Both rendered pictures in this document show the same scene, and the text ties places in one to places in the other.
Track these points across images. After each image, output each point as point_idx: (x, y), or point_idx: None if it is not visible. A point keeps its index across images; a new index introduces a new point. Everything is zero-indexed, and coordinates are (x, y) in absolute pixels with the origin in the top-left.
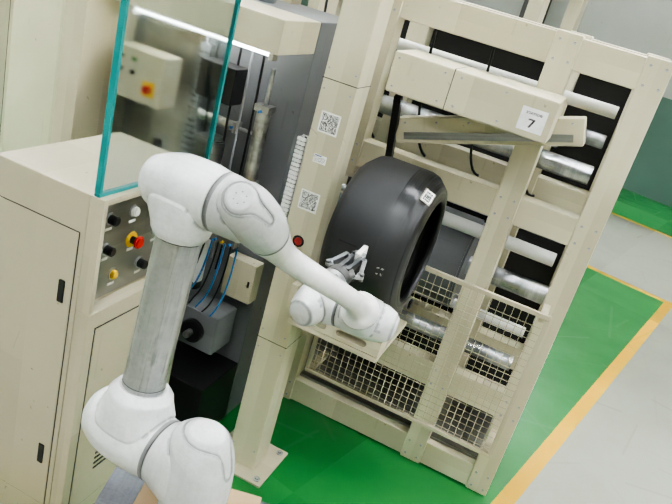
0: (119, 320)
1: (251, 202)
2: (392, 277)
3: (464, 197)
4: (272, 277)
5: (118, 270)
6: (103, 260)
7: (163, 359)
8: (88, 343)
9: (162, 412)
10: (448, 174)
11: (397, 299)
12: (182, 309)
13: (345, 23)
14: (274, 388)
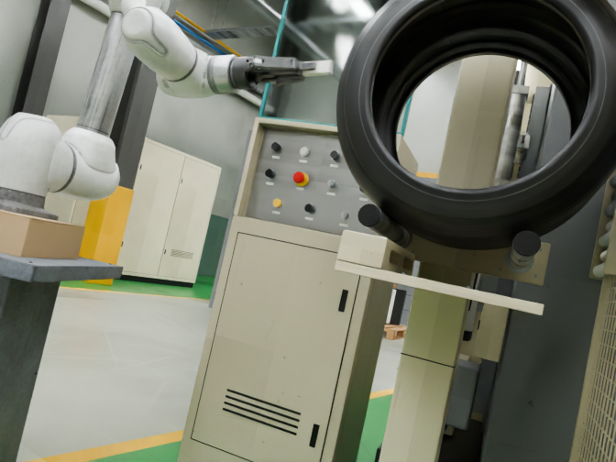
0: (264, 242)
1: None
2: (343, 90)
3: None
4: (558, 356)
5: (285, 204)
6: (269, 184)
7: (85, 97)
8: (230, 243)
9: (68, 135)
10: None
11: (374, 144)
12: (102, 59)
13: None
14: (385, 430)
